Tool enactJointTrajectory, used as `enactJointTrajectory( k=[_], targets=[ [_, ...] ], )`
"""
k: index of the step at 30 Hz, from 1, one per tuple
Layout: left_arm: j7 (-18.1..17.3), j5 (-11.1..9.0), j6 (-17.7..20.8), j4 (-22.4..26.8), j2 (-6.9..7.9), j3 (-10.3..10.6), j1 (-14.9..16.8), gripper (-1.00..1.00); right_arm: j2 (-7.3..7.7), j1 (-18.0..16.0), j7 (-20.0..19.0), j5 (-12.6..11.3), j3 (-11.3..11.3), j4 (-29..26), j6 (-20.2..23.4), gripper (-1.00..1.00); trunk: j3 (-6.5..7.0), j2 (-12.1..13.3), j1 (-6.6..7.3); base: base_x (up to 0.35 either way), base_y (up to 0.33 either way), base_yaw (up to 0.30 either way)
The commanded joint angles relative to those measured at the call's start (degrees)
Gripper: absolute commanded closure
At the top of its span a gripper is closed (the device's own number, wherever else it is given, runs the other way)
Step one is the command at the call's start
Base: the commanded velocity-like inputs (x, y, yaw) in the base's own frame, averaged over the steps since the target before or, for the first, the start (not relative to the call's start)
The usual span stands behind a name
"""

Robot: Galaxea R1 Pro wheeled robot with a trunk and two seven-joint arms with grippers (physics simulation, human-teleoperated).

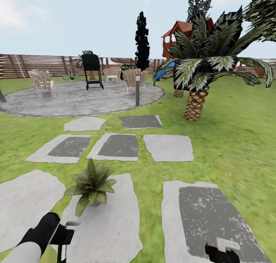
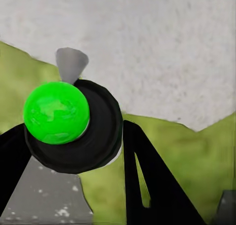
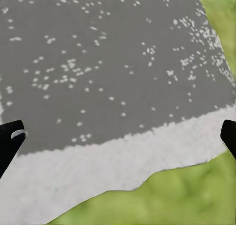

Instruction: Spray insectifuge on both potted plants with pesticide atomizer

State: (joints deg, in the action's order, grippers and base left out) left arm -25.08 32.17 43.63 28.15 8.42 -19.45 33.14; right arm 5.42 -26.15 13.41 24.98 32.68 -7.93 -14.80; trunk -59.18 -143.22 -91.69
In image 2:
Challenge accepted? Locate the insectifuge atomizer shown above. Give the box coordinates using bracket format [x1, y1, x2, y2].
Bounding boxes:
[23, 48, 123, 175]

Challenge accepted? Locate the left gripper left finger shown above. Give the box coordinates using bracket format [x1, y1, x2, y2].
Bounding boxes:
[0, 123, 32, 217]

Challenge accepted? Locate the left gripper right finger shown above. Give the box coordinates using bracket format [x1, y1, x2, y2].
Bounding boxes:
[122, 120, 206, 225]

